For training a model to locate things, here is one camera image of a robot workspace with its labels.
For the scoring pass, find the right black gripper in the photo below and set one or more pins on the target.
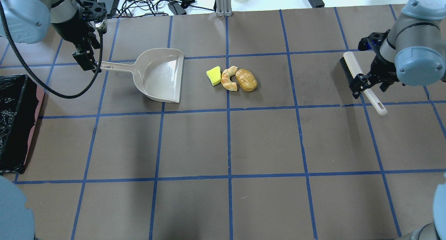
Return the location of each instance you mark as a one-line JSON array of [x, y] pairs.
[[379, 67]]

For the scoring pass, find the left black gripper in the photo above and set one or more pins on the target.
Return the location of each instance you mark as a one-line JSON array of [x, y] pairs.
[[70, 30]]

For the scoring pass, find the white hand brush black bristles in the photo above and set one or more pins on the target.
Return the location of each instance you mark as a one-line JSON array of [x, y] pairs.
[[358, 82]]

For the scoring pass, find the beige plastic dustpan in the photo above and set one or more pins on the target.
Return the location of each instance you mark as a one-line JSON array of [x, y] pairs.
[[157, 73]]

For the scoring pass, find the yellow sponge piece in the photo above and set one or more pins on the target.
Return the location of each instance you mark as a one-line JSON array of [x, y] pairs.
[[214, 75]]

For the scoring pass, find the brown potato bread roll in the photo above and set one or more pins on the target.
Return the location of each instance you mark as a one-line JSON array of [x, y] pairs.
[[246, 80]]

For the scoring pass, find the toy croissant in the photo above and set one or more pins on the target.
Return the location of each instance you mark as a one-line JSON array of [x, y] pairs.
[[226, 78]]

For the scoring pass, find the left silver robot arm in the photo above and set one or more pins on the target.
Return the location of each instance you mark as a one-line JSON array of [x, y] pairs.
[[28, 21]]

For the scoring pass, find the bin with black bag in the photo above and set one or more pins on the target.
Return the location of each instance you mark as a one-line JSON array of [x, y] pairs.
[[20, 103]]

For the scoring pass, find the aluminium frame post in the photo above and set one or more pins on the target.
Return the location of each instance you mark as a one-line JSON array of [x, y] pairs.
[[223, 8]]

